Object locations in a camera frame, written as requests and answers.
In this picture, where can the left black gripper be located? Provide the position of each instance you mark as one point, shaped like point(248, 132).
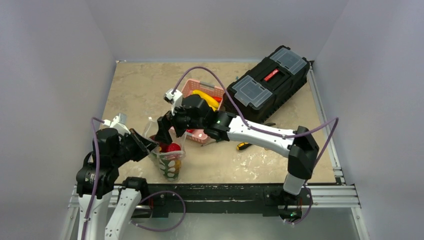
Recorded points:
point(146, 144)

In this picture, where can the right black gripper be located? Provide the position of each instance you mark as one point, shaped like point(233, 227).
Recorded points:
point(170, 122)

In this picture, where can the clear zip top bag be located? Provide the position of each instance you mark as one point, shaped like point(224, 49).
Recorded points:
point(150, 131)

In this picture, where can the green bell pepper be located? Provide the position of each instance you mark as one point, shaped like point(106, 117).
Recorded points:
point(166, 168)

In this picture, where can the yellow lemon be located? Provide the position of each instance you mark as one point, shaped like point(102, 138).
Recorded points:
point(177, 165)

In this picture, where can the pink plastic basket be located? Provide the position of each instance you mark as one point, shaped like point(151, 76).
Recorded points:
point(203, 89)

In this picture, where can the yellow banana bunch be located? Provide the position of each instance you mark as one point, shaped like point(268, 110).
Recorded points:
point(209, 99)

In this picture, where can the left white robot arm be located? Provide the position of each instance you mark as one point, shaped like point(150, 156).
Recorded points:
point(96, 181)

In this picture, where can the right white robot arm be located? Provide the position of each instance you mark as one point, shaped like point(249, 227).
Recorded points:
point(298, 146)

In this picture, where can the orange carrot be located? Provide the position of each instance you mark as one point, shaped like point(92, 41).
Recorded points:
point(218, 99)

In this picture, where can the black yellow screwdriver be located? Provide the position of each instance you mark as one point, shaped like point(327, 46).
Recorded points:
point(243, 146)

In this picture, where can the black plastic toolbox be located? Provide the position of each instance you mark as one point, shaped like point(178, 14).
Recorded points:
point(262, 90)

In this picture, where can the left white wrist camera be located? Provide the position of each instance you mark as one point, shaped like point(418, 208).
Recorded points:
point(118, 123)

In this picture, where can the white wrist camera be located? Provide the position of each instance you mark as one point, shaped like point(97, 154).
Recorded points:
point(175, 98)
point(118, 123)

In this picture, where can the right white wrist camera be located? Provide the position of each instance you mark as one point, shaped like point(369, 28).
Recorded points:
point(175, 98)

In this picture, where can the green handled screwdriver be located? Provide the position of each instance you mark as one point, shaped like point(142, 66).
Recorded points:
point(208, 143)

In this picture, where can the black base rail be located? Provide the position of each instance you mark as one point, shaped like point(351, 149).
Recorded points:
point(266, 199)

